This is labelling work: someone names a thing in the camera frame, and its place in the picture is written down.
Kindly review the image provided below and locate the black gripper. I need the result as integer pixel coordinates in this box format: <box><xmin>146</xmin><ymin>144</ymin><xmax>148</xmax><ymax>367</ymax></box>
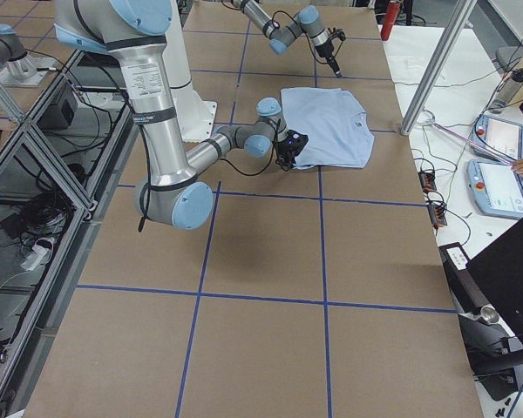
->
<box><xmin>275</xmin><ymin>140</ymin><xmax>296</xmax><ymax>171</ymax></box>
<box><xmin>315</xmin><ymin>39</ymin><xmax>343</xmax><ymax>78</ymax></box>

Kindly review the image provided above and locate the light blue t-shirt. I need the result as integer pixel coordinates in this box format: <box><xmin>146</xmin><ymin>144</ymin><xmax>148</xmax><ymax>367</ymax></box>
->
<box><xmin>281</xmin><ymin>87</ymin><xmax>374</xmax><ymax>170</ymax></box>

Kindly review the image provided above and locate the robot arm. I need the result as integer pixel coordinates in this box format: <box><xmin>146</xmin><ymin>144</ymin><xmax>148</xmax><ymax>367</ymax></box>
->
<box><xmin>55</xmin><ymin>1</ymin><xmax>307</xmax><ymax>230</ymax></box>
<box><xmin>221</xmin><ymin>0</ymin><xmax>346</xmax><ymax>78</ymax></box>

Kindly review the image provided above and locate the red cylinder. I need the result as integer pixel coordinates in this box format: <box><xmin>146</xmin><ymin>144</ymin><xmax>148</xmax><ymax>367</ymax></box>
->
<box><xmin>380</xmin><ymin>0</ymin><xmax>401</xmax><ymax>41</ymax></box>

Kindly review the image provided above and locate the metal reacher grabber stick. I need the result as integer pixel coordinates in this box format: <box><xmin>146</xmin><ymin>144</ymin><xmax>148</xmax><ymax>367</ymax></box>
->
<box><xmin>431</xmin><ymin>122</ymin><xmax>514</xmax><ymax>165</ymax></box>

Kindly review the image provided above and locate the clear water bottle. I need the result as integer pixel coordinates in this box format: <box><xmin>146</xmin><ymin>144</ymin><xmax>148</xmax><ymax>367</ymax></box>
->
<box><xmin>488</xmin><ymin>68</ymin><xmax>523</xmax><ymax>114</ymax></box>

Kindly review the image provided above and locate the far blue teach pendant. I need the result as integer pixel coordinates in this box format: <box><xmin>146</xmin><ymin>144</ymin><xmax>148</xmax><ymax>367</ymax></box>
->
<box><xmin>468</xmin><ymin>115</ymin><xmax>523</xmax><ymax>161</ymax></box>

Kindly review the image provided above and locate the blue teach pendant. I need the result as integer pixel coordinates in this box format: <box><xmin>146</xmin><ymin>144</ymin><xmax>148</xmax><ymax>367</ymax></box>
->
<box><xmin>466</xmin><ymin>159</ymin><xmax>523</xmax><ymax>219</ymax></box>
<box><xmin>468</xmin><ymin>115</ymin><xmax>523</xmax><ymax>161</ymax></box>

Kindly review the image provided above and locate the near blue teach pendant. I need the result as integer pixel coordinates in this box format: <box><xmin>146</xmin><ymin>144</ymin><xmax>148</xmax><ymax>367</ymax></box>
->
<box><xmin>466</xmin><ymin>159</ymin><xmax>523</xmax><ymax>219</ymax></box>

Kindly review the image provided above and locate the black laptop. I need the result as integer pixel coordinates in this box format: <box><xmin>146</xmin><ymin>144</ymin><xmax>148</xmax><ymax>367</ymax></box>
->
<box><xmin>467</xmin><ymin>218</ymin><xmax>523</xmax><ymax>343</ymax></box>

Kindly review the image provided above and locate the black device on stand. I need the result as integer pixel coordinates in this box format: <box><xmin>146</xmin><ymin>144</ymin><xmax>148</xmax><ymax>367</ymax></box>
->
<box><xmin>438</xmin><ymin>243</ymin><xmax>523</xmax><ymax>401</ymax></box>

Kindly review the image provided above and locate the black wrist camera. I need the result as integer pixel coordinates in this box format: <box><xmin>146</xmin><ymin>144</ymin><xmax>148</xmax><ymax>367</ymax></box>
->
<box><xmin>284</xmin><ymin>130</ymin><xmax>309</xmax><ymax>156</ymax></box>
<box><xmin>328</xmin><ymin>28</ymin><xmax>346</xmax><ymax>42</ymax></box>

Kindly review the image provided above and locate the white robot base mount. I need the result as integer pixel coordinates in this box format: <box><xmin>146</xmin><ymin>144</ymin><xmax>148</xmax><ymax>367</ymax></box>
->
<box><xmin>175</xmin><ymin>99</ymin><xmax>217</xmax><ymax>143</ymax></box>

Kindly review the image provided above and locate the aluminium frame post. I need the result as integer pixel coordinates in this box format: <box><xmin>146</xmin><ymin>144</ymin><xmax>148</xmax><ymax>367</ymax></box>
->
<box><xmin>400</xmin><ymin>0</ymin><xmax>477</xmax><ymax>136</ymax></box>

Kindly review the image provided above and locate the aluminium frame rack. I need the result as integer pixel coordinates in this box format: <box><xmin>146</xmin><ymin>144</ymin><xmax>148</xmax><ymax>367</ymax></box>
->
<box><xmin>0</xmin><ymin>51</ymin><xmax>135</xmax><ymax>417</ymax></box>

